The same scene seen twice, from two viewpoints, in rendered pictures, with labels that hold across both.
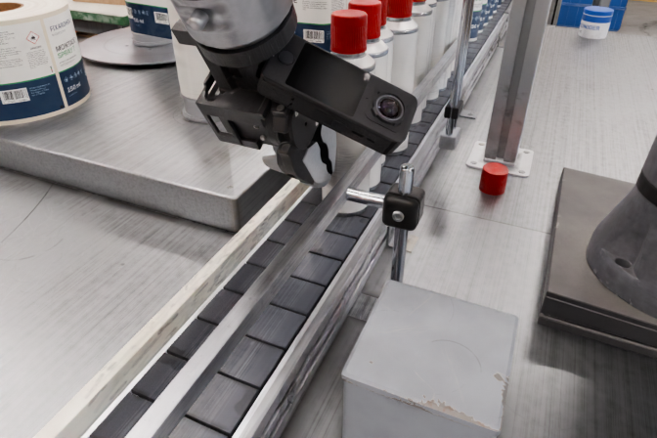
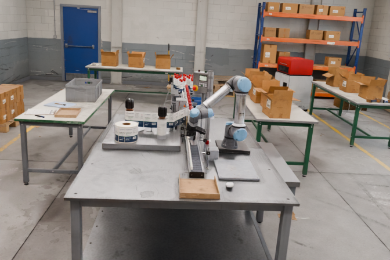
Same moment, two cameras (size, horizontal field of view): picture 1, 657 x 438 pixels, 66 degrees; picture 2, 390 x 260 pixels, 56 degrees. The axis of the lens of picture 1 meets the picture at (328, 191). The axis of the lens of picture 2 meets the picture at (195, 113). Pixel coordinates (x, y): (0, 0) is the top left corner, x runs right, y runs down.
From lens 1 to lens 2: 2.77 m
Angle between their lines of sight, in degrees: 31
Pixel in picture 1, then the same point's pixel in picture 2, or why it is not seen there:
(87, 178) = (153, 147)
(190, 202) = (172, 148)
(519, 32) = (206, 122)
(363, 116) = (202, 131)
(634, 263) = (225, 144)
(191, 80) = (161, 132)
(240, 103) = (191, 131)
